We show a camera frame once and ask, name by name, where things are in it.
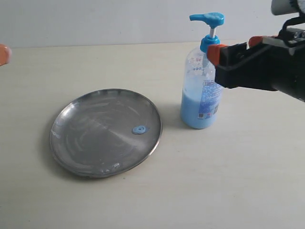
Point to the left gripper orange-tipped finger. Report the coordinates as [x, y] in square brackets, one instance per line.
[5, 54]

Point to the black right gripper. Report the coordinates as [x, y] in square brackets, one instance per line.
[270, 63]

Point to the blue soap pump bottle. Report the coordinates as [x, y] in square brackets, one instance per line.
[201, 95]

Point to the blue soap blob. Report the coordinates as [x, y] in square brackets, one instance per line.
[139, 130]

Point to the round steel plate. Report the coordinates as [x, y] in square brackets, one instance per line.
[92, 135]

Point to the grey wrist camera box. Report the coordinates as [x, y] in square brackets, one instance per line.
[282, 7]

